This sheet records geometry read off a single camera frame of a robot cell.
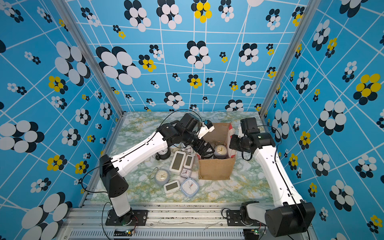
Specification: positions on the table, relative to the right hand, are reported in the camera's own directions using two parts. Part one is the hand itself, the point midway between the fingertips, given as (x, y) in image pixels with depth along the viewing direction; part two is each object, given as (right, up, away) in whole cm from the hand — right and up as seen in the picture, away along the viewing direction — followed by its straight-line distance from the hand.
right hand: (235, 143), depth 77 cm
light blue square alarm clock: (-24, -25, +3) cm, 35 cm away
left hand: (-13, 0, -5) cm, 14 cm away
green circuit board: (-55, -42, -6) cm, 70 cm away
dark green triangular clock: (-16, -3, -13) cm, 21 cm away
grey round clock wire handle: (-40, -19, +6) cm, 45 cm away
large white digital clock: (-32, -13, +12) cm, 36 cm away
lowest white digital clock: (-34, -24, +4) cm, 42 cm away
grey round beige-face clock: (-6, -7, +13) cm, 16 cm away
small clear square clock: (-27, -19, +9) cm, 34 cm away
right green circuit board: (+8, -42, -7) cm, 43 cm away
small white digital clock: (-25, -13, +14) cm, 32 cm away
